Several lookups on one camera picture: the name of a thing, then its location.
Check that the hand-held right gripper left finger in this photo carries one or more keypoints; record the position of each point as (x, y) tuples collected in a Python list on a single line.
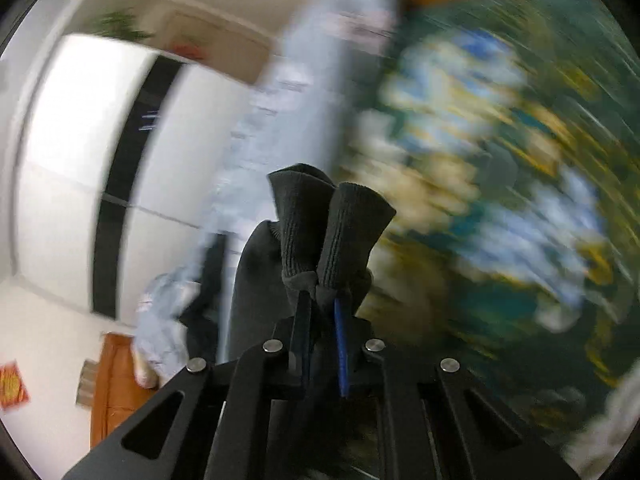
[(302, 332)]

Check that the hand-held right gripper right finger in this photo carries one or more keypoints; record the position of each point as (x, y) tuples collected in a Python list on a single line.
[(342, 347)]

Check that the dark grey pants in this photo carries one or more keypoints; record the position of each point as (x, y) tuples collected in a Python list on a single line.
[(305, 230)]

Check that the black white-striped garment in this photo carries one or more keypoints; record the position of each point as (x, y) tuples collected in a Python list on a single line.
[(202, 300)]

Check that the cream floral pillow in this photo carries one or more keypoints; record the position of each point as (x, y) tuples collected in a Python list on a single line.
[(145, 367)]

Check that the orange wooden headboard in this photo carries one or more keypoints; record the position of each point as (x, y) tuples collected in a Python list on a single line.
[(120, 390)]

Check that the light blue floral duvet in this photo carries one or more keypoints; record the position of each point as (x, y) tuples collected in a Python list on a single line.
[(310, 110)]

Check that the teal floral bed sheet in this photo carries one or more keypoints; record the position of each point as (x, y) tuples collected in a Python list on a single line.
[(500, 185)]

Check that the white wardrobe with black band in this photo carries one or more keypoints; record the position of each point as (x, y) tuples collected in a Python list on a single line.
[(85, 160)]

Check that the green plant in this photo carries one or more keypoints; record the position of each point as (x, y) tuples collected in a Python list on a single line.
[(120, 25)]

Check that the beige wall panel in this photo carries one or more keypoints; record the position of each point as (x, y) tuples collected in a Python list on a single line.
[(86, 382)]

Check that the red wall decoration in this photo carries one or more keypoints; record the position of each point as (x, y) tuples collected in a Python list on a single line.
[(11, 385)]

